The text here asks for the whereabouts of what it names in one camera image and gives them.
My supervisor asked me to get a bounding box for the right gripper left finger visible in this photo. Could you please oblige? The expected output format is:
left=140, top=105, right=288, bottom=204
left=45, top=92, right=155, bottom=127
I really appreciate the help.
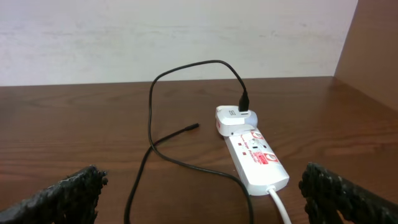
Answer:
left=1, top=165, right=108, bottom=224

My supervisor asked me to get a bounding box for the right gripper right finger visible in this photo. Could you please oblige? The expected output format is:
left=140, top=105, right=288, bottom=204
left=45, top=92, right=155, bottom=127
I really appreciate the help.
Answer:
left=298, top=162, right=397, bottom=224

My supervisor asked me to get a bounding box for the white power strip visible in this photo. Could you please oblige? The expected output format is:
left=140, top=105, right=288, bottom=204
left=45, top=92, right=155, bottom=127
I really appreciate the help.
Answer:
left=224, top=129, right=290, bottom=196

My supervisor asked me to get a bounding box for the white USB wall charger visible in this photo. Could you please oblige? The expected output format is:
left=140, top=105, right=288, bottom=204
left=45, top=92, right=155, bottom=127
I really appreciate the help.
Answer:
left=215, top=105, right=258, bottom=137

